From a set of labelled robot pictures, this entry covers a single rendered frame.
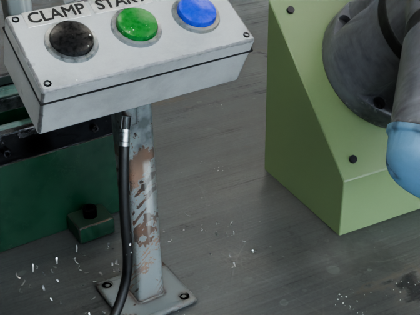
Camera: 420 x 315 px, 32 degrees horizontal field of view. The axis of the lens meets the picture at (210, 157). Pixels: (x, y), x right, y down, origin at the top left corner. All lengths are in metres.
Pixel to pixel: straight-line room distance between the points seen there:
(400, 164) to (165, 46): 0.19
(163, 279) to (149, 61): 0.25
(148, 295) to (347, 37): 0.32
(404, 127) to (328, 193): 0.21
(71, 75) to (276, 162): 0.39
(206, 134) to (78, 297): 0.34
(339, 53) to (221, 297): 0.27
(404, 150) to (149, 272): 0.25
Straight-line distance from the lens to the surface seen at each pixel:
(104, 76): 0.50
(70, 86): 0.49
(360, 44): 0.73
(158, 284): 0.67
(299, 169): 0.79
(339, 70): 0.74
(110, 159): 0.76
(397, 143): 0.56
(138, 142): 0.58
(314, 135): 0.75
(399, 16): 0.68
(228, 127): 0.96
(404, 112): 0.57
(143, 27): 0.52
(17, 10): 1.05
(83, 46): 0.50
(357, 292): 0.69
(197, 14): 0.55
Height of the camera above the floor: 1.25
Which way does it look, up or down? 30 degrees down
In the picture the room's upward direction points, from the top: 1 degrees counter-clockwise
